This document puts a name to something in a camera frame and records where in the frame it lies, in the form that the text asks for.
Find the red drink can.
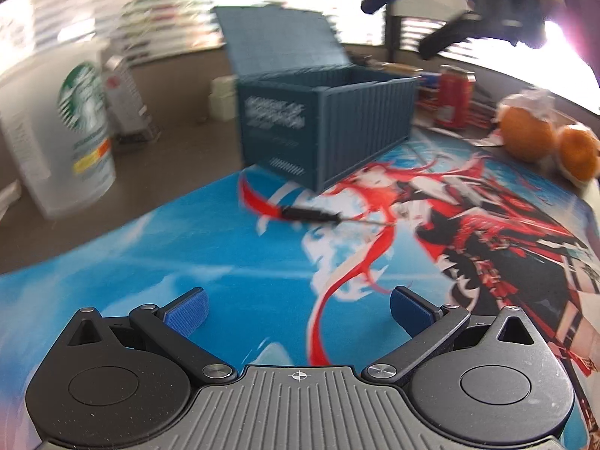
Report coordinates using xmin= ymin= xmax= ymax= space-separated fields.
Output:
xmin=433 ymin=66 xmax=476 ymax=129

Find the clear plastic cup green logo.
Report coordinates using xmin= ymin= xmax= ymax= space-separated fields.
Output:
xmin=0 ymin=40 xmax=118 ymax=219

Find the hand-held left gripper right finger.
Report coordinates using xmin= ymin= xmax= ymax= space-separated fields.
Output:
xmin=363 ymin=286 xmax=535 ymax=381

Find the black screwdriver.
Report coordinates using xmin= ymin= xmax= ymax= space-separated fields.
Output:
xmin=276 ymin=206 xmax=395 ymax=228

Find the orange fruit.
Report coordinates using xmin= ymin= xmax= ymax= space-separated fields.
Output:
xmin=555 ymin=124 xmax=600 ymax=183
xmin=498 ymin=103 xmax=558 ymax=162

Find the dark blue container box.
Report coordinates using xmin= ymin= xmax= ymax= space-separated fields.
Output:
xmin=213 ymin=6 xmax=420 ymax=194

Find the clear plastic bag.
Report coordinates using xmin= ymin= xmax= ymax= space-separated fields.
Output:
xmin=497 ymin=87 xmax=600 ymax=188

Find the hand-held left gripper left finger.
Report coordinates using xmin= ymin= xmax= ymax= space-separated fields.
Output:
xmin=66 ymin=288 xmax=237 ymax=384

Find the printed red blue desk mat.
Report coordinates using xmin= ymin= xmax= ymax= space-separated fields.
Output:
xmin=0 ymin=126 xmax=600 ymax=450

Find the grey white carton box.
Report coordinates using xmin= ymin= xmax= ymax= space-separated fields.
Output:
xmin=100 ymin=54 xmax=158 ymax=144

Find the white plastic box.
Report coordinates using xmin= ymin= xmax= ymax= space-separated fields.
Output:
xmin=208 ymin=75 xmax=240 ymax=120

